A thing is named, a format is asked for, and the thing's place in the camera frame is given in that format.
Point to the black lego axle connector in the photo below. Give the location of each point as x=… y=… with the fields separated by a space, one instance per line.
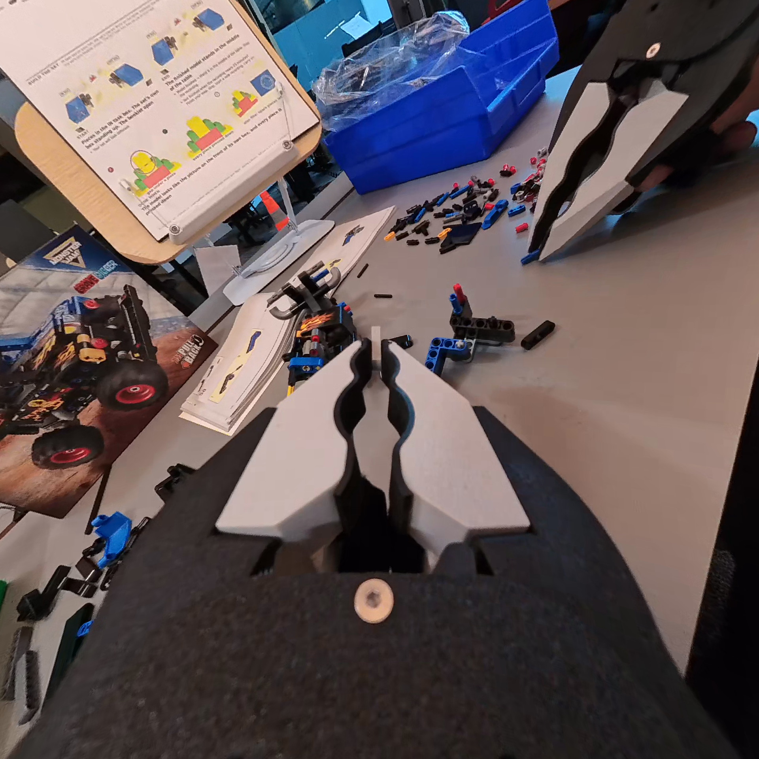
x=538 y=335

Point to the pile of large black lego pieces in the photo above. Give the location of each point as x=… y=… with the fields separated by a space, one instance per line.
x=65 y=584

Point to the black lego frame with axles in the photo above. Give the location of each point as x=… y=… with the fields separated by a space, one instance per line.
x=480 y=329

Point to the clear plastic bag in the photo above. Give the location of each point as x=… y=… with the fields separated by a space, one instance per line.
x=385 y=77

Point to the lego set box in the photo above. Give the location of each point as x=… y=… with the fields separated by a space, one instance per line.
x=89 y=356

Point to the blue lego panel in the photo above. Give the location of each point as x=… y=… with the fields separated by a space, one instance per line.
x=112 y=536

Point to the partly built lego truck chassis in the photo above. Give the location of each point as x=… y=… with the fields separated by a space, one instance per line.
x=323 y=332

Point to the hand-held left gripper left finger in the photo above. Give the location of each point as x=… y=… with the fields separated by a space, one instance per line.
x=278 y=474

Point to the pile of small lego pieces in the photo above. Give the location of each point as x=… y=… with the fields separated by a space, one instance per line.
x=462 y=231

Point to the blue storage bin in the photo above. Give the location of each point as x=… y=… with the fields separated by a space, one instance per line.
x=439 y=136

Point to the white document stand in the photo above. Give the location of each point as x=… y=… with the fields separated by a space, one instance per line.
x=278 y=255

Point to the orange traffic cone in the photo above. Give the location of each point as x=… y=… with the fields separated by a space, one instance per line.
x=274 y=210

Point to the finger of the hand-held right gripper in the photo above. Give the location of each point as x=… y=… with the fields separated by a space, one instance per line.
x=572 y=136
x=628 y=154

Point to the person's right hand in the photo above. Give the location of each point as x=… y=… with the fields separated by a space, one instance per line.
x=735 y=136

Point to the long black lego axle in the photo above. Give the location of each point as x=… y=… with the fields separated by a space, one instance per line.
x=99 y=493

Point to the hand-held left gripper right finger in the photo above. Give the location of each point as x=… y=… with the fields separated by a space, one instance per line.
x=462 y=474

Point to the blue lego pin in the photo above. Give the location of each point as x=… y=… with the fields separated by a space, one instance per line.
x=529 y=256

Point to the open instruction booklet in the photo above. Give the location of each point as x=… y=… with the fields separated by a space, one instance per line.
x=249 y=367

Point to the instruction sheet on stand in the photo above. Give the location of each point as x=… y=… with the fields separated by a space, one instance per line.
x=71 y=178

